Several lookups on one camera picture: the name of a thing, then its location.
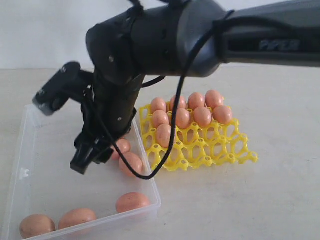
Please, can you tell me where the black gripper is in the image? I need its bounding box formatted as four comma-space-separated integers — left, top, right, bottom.
70, 74, 145, 175

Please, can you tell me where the brown egg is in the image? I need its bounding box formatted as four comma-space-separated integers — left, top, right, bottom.
110, 138, 131, 160
169, 95, 187, 111
193, 106, 212, 128
205, 89, 224, 110
118, 152, 144, 177
187, 92, 205, 110
19, 214, 56, 239
151, 109, 170, 129
155, 123, 171, 148
58, 208, 97, 230
115, 192, 151, 214
212, 105, 233, 125
150, 97, 167, 114

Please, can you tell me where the brown egg second row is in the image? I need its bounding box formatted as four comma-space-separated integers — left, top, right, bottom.
175, 108, 191, 129

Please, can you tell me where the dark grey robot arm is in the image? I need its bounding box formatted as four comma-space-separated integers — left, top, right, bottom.
70, 0, 320, 174

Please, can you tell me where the clear plastic box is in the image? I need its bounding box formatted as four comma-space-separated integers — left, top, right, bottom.
1, 102, 161, 240

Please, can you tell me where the yellow plastic egg tray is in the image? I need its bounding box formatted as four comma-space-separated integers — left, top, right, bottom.
139, 104, 259, 171

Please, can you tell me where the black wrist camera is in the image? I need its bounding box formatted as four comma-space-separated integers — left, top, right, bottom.
32, 61, 94, 116

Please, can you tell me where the black cable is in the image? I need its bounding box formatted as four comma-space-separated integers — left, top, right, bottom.
82, 0, 236, 181

